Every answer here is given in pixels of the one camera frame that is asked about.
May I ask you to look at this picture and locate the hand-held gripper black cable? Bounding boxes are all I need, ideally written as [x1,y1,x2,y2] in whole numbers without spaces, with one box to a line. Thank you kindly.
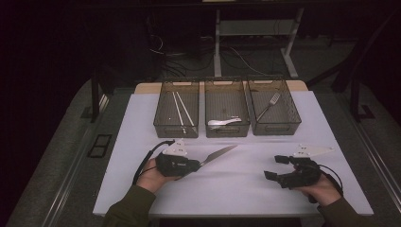
[317,163,344,199]
[131,139,176,185]

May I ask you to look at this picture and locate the silver fork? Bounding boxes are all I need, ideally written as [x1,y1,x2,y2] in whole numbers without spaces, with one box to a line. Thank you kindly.
[255,92,282,123]

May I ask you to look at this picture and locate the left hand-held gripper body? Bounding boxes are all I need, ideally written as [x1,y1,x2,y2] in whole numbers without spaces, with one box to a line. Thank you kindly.
[155,138,194,178]

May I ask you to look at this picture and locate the person's left hand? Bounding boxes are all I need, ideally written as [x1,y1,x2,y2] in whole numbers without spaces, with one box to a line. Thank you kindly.
[135,157,183,195]

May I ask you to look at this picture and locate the person's right hand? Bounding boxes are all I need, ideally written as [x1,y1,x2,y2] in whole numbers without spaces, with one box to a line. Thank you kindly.
[295,173,343,208]

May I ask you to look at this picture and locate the left hand-held gripper black cable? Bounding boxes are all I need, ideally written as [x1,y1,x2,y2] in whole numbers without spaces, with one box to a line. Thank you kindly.
[131,139,176,185]

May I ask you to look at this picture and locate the right hand-held gripper black cable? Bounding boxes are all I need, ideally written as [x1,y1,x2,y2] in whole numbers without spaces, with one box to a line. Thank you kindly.
[317,163,344,199]

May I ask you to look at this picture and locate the white metal desk frame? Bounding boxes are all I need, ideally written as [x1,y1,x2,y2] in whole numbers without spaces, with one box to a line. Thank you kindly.
[213,8,305,79]

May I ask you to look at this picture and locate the tangle of floor cables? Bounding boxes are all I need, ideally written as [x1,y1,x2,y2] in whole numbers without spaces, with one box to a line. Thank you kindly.
[147,29,269,79]

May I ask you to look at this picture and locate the smoky clear plastic bin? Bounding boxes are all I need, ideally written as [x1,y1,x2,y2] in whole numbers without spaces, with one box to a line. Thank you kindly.
[245,75,303,136]
[152,79,201,139]
[203,78,252,139]

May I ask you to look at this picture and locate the white chopstick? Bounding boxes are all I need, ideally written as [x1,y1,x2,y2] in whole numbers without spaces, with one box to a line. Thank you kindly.
[175,91,196,128]
[171,91,187,134]

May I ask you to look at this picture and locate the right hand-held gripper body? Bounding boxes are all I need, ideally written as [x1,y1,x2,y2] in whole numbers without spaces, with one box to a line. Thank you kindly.
[279,143,336,190]

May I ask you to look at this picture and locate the black metal stand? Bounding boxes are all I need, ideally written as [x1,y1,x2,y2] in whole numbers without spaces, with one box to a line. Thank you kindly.
[90,67,116,124]
[305,9,401,123]

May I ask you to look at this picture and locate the black floor socket frame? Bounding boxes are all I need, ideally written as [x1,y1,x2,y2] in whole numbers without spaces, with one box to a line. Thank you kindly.
[87,133,113,159]

